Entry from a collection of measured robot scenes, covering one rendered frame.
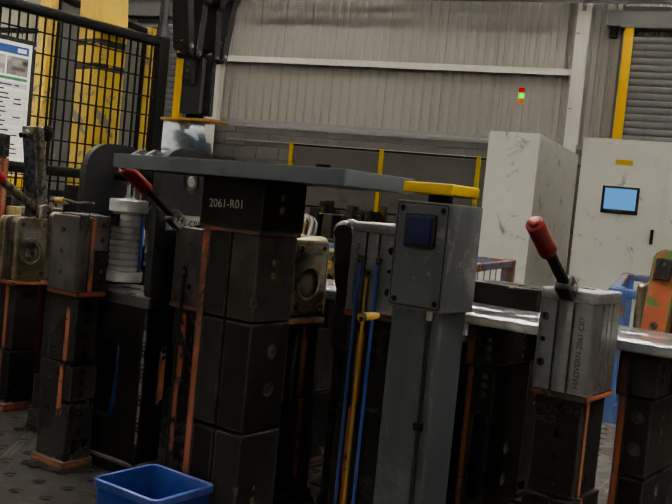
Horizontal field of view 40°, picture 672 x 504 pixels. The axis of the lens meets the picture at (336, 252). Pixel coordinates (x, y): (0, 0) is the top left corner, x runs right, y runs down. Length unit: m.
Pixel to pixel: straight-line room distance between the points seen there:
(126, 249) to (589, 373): 0.74
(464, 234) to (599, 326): 0.20
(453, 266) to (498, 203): 8.38
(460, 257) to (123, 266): 0.65
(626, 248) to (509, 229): 1.12
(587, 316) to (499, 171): 8.31
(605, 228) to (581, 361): 8.17
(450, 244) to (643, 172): 8.30
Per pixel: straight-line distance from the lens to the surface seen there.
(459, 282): 0.96
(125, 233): 1.45
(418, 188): 0.96
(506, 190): 9.31
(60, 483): 1.39
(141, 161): 1.17
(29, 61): 2.44
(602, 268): 9.21
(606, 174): 9.23
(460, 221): 0.95
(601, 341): 1.07
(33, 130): 1.75
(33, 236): 1.75
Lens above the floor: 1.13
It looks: 3 degrees down
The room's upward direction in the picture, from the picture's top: 6 degrees clockwise
